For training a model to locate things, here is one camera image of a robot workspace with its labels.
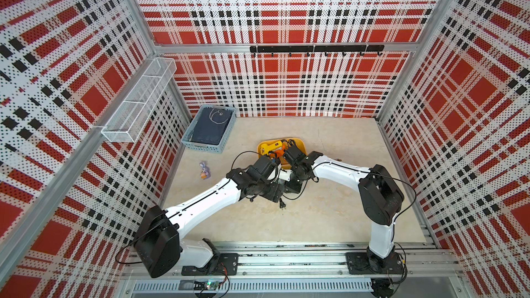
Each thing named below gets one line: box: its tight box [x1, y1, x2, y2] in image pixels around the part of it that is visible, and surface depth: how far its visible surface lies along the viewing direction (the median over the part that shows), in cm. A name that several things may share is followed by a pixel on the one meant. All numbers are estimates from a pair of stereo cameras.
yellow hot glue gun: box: [260, 140, 283, 156], surface depth 102 cm
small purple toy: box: [199, 160, 212, 181], surface depth 98 cm
